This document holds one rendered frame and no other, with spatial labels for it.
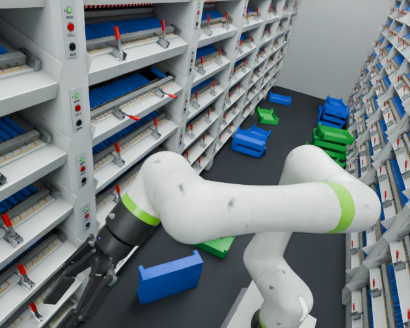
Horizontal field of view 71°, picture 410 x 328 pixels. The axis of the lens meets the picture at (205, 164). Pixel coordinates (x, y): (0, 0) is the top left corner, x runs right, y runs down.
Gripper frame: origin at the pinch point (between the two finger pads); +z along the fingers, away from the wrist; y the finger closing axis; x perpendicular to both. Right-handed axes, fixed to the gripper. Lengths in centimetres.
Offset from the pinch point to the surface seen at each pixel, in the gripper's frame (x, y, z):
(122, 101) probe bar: -8, 53, -40
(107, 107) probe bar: -3, 49, -36
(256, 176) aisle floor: -165, 100, -59
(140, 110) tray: -16, 53, -42
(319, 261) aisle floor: -155, 15, -38
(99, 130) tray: -3, 42, -29
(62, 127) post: 10.2, 32.4, -26.0
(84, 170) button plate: -3.8, 35.9, -17.2
